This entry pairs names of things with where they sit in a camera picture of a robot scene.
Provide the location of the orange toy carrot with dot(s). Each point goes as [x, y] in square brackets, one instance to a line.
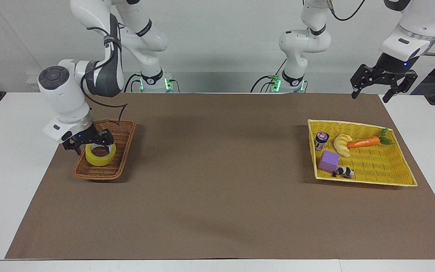
[364, 142]

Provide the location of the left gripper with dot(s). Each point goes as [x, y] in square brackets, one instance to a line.
[393, 66]

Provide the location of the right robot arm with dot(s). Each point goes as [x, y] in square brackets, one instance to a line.
[62, 94]

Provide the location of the yellow woven basket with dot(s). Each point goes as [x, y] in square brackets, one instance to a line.
[376, 162]

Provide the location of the brown wicker basket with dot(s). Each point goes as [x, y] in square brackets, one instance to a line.
[121, 151]

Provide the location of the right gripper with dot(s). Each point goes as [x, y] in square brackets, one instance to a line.
[84, 135]

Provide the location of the yellow croissant toy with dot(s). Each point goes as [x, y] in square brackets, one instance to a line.
[342, 145]

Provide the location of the small dark can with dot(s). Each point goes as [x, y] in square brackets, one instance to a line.
[321, 140]

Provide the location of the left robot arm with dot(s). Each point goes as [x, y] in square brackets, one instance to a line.
[304, 41]

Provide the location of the black and white toy animal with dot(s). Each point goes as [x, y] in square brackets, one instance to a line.
[344, 172]

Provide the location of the purple cube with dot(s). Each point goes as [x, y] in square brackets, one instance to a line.
[328, 161]

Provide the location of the yellow tape roll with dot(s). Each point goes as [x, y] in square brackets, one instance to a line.
[100, 159]

